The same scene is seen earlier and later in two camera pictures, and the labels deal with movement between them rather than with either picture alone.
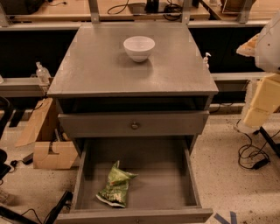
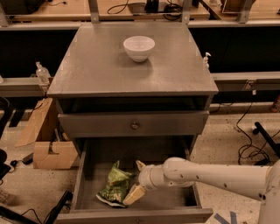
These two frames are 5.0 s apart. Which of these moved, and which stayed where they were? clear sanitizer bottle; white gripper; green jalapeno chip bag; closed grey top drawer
Moved: white gripper
Stayed: clear sanitizer bottle; closed grey top drawer; green jalapeno chip bag
